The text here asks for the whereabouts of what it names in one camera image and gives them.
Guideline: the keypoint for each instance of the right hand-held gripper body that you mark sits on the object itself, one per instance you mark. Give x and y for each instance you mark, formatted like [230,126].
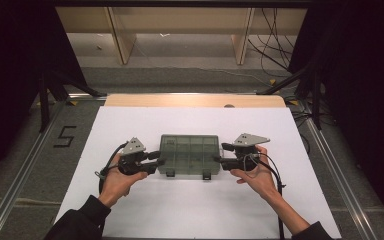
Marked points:
[246,150]

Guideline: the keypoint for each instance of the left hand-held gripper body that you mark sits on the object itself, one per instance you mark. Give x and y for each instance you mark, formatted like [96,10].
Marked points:
[133,158]

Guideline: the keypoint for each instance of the grey transparent compartment box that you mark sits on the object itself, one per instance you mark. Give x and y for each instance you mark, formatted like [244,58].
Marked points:
[188,155]

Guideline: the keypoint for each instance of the person's left hand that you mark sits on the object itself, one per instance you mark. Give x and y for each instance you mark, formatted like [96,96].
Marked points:
[116,185]

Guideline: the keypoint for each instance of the person's right hand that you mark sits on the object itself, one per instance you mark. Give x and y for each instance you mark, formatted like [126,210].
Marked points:
[260,181]

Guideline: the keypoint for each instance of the black metal stand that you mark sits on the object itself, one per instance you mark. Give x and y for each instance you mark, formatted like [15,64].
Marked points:
[43,103]
[316,100]

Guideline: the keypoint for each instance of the black curtain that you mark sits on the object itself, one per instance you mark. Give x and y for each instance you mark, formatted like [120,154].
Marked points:
[10,66]
[363,83]

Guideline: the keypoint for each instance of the aluminium floor rail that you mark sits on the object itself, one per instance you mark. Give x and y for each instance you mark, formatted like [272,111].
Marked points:
[338,173]
[20,176]

